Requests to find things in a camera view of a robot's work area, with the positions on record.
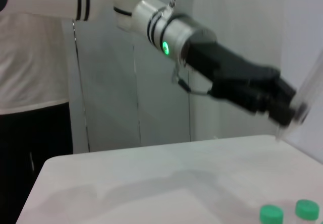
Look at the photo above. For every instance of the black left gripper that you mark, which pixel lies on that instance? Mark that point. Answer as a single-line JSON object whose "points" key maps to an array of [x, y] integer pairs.
{"points": [[227, 67]]}

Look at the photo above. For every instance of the clear test tube green cap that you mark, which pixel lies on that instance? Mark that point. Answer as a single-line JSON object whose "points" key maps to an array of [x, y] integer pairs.
{"points": [[302, 105], [271, 214], [306, 209]]}

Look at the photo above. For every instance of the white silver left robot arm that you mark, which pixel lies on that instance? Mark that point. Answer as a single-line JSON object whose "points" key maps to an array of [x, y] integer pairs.
{"points": [[156, 24]]}

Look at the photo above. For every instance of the person in white shirt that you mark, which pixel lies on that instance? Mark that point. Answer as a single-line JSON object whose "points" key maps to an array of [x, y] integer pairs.
{"points": [[30, 70]]}

